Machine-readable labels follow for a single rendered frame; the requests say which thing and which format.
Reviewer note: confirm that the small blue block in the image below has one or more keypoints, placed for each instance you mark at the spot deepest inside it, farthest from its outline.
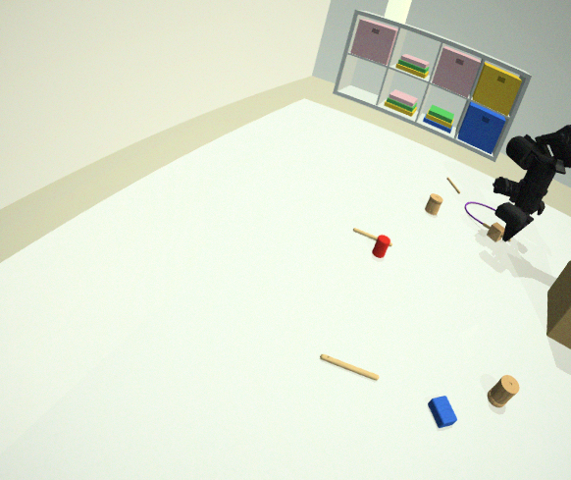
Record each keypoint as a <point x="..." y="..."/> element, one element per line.
<point x="442" y="411"/>

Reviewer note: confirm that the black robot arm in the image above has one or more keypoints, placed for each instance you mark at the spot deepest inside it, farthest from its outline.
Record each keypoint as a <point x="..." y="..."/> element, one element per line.
<point x="535" y="157"/>

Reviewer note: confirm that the brown wooden cylinder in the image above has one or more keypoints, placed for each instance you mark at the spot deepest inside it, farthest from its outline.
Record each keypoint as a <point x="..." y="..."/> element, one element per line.
<point x="503" y="391"/>

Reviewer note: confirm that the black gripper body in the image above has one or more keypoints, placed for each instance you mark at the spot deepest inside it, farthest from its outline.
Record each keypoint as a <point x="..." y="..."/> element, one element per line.
<point x="528" y="201"/>

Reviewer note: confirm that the red cylinder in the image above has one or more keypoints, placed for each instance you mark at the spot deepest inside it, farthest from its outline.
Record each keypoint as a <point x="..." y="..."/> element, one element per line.
<point x="381" y="246"/>

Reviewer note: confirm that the tan wooden cylinder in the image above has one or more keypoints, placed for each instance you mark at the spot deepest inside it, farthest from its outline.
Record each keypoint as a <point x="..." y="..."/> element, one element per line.
<point x="433" y="205"/>

